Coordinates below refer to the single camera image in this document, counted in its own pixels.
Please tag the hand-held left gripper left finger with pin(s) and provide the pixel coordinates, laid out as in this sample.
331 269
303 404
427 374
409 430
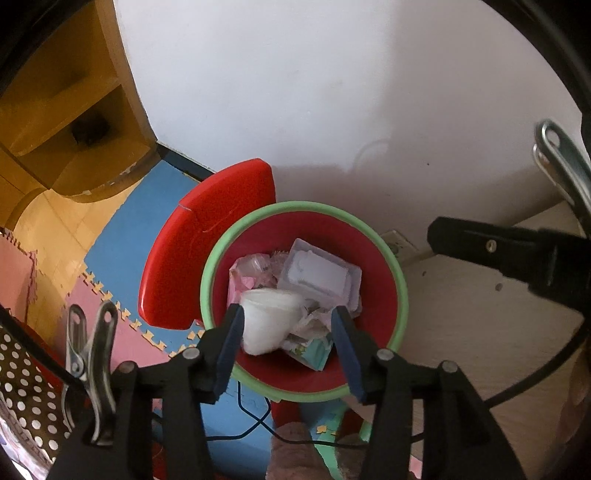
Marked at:
228 355

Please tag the foam puzzle floor mat tiles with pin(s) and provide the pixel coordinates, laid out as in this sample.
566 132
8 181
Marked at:
115 240

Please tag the teal printed plastic packet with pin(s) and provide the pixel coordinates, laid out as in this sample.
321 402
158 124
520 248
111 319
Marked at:
314 355

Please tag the metal spring clip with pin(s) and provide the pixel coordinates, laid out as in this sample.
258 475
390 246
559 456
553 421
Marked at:
561 157
99 364

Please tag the polka dot cloth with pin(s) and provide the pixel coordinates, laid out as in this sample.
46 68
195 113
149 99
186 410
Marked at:
27 397

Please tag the red plastic stool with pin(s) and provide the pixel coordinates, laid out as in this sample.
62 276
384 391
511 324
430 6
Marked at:
207 221

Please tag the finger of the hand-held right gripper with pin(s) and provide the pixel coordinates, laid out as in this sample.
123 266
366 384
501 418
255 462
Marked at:
517 258

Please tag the pink and white plastic bag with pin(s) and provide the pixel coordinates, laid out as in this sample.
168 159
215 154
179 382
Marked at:
249 277

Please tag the wooden desk cabinet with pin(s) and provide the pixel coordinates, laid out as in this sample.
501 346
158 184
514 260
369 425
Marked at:
69 92

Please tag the clear crinkled plastic bag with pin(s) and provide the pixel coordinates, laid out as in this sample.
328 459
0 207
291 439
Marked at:
265 318

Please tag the red bin with green rim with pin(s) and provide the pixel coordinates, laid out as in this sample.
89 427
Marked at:
378 323

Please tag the person's plush trouser leg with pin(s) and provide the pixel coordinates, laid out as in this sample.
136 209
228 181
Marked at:
291 457

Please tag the pale blue box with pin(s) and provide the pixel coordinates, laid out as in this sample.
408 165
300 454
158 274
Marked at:
318 272

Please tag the green plastic stool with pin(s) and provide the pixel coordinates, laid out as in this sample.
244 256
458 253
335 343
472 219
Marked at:
346 457

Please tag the white blue-printed plastic bag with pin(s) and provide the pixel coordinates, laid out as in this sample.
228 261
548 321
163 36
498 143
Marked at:
309 327

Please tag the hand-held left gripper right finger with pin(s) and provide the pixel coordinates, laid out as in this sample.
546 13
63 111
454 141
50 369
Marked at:
348 360

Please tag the white wall socket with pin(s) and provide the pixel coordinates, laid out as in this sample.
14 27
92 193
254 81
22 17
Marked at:
399 244

